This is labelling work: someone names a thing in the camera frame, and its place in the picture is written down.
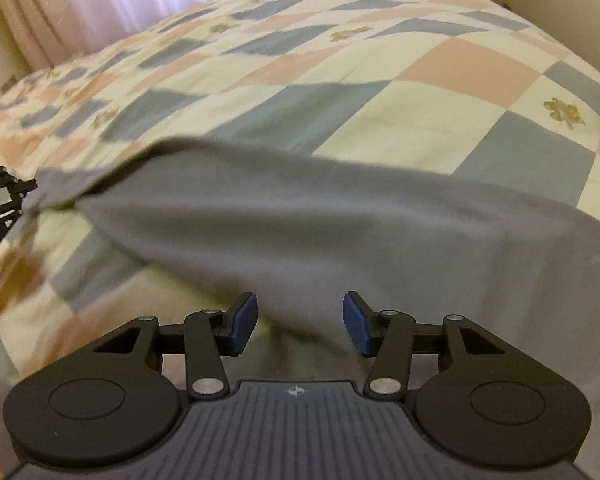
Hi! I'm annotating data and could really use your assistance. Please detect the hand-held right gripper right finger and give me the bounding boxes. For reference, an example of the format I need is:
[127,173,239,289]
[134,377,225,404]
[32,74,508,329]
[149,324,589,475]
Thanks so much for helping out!
[342,290,521,402]

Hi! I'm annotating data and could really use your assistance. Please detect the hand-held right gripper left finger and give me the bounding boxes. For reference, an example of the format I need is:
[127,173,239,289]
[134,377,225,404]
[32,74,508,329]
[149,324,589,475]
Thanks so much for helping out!
[92,291,259,402]

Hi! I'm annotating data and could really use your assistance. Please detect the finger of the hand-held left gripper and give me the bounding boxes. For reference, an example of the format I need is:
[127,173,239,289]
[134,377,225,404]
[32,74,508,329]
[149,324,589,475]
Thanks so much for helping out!
[0,162,39,249]

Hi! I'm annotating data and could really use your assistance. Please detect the grey garment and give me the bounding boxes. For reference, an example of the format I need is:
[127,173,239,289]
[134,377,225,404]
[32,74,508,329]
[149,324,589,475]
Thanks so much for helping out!
[29,137,600,361]

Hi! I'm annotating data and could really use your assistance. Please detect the pink sheer curtain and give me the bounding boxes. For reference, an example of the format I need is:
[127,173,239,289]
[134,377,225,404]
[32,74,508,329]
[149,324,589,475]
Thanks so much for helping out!
[0,0,396,68]

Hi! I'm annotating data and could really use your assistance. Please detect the checkered pastel bed blanket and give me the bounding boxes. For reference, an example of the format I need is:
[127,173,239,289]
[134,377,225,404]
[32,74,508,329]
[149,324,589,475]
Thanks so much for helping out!
[0,0,600,376]

